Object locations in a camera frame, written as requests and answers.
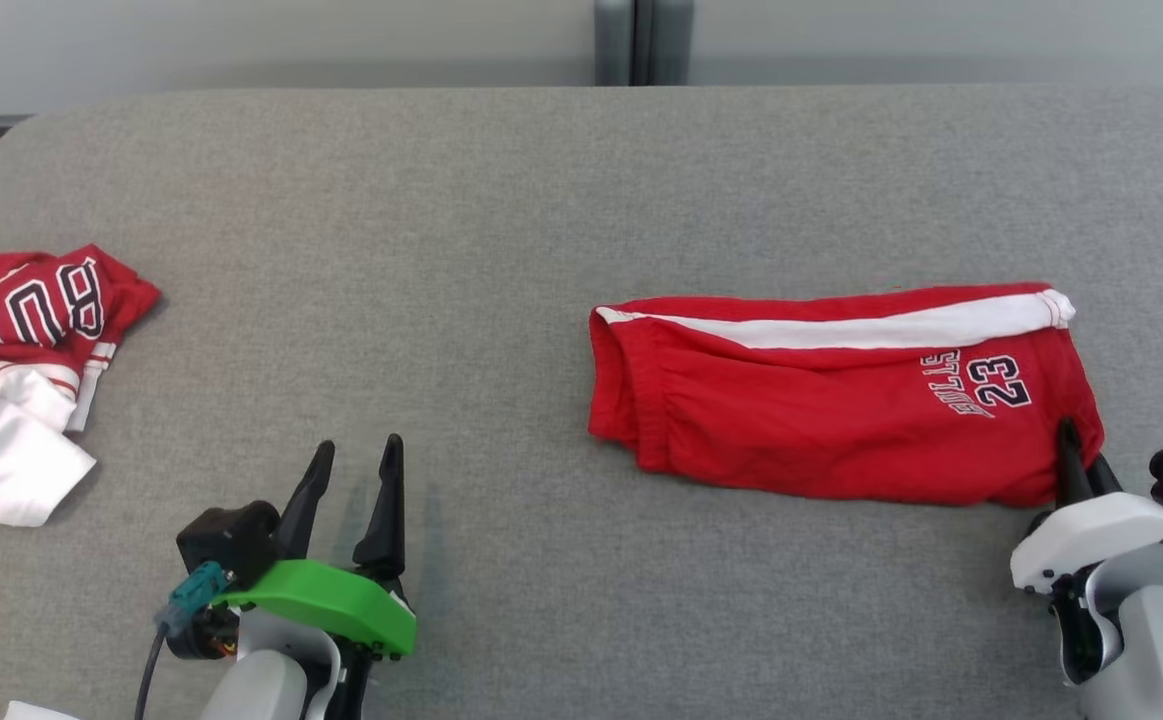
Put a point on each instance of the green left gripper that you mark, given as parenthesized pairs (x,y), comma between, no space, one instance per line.
(341,605)

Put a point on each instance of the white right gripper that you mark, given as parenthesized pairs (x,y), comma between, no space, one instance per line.
(1091,530)

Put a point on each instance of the red white-striped basketball shorts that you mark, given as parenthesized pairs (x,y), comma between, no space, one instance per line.
(791,420)

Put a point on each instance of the red white basketball jersey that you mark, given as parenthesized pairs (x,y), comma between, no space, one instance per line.
(11,300)

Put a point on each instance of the grey fabric sofa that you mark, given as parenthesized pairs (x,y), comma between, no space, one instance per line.
(501,300)

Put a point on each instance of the white flat object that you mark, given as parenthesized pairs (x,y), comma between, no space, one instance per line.
(36,712)

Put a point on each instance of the grey metal wall post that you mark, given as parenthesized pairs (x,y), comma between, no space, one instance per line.
(641,40)

